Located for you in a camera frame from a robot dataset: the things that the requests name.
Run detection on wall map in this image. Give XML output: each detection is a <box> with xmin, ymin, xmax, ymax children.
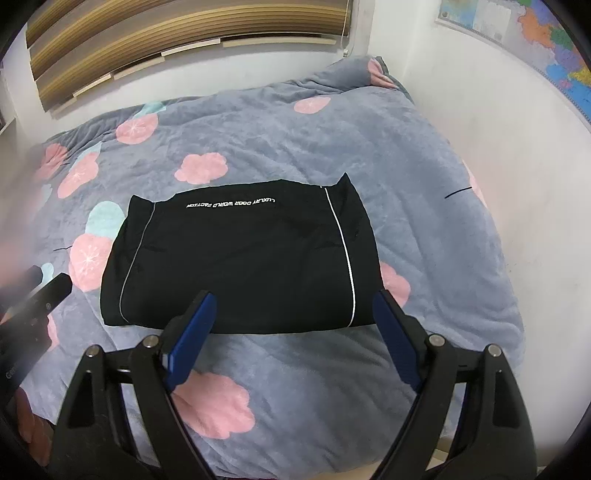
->
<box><xmin>434</xmin><ymin>0</ymin><xmax>591</xmax><ymax>125</ymax></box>

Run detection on white blind wand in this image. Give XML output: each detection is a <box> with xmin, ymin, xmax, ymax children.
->
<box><xmin>341</xmin><ymin>0</ymin><xmax>357</xmax><ymax>52</ymax></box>

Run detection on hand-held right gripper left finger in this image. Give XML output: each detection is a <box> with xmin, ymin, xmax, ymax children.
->
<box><xmin>48</xmin><ymin>290</ymin><xmax>218</xmax><ymax>480</ymax></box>

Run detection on grey floral blanket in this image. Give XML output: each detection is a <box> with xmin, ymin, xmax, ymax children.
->
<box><xmin>14</xmin><ymin>55</ymin><xmax>527</xmax><ymax>467</ymax></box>

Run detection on black hoodie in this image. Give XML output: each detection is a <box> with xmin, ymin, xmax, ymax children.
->
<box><xmin>99</xmin><ymin>173</ymin><xmax>384</xmax><ymax>334</ymax></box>

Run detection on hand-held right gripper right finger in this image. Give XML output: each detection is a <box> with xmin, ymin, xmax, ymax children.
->
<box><xmin>367</xmin><ymin>290</ymin><xmax>539</xmax><ymax>480</ymax></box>

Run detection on brown striped window blinds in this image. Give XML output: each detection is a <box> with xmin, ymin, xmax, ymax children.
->
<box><xmin>25</xmin><ymin>0</ymin><xmax>361</xmax><ymax>114</ymax></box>

